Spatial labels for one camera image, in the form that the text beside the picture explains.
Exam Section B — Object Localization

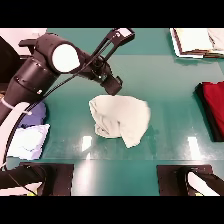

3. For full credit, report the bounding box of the white T-shirt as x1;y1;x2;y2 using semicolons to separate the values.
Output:
88;94;152;149

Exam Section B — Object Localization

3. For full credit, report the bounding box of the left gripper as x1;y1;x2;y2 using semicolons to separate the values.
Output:
87;57;124;97

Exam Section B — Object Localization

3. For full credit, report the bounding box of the black garment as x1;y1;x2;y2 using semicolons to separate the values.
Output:
194;82;224;143

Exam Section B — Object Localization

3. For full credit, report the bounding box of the red garment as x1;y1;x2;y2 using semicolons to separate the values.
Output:
202;81;224;135

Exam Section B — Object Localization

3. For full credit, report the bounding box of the pale blue garment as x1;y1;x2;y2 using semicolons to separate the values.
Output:
5;123;51;161

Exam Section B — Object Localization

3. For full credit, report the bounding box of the black cable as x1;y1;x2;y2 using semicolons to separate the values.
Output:
1;65;98;168

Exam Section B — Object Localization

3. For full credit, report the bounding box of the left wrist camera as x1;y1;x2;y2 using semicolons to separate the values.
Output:
87;27;136;68

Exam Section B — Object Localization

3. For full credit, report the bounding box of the purple garment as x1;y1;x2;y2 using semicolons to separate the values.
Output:
18;101;48;130

